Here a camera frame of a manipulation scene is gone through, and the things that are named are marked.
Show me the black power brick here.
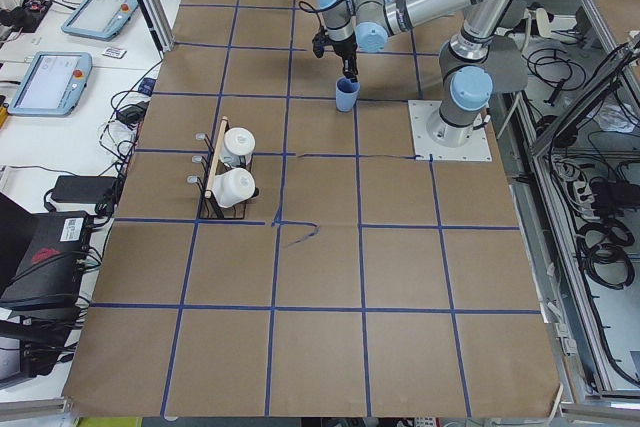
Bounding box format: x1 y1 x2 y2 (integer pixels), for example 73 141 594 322
51 175 116 204

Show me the upper blue teach pendant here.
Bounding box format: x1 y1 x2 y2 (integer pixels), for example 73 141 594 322
61 0 138 40

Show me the white mug on rack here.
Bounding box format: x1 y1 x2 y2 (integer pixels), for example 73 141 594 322
213 168 256 208

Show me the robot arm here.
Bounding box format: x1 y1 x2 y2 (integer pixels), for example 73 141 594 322
312 0 527 147

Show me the blue teach pendant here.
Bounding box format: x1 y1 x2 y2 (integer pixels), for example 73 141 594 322
61 0 138 40
8 51 93 117

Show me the black computer box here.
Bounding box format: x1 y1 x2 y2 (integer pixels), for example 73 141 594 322
1 208 92 311

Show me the blue-grey plastic cup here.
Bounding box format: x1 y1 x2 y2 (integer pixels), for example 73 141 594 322
335 77 360 112

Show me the wooden rack handle rod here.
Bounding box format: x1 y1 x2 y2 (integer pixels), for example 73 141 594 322
204 116 229 199

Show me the black wire mug rack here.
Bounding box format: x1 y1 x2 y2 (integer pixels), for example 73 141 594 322
186 127 259 220

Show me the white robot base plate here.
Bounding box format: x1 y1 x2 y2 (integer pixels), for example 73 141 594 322
408 100 492 162

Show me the lower blue teach pendant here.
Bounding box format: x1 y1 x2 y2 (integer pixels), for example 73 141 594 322
8 51 93 117

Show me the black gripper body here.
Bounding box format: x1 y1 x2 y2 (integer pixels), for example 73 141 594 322
332 37 357 63

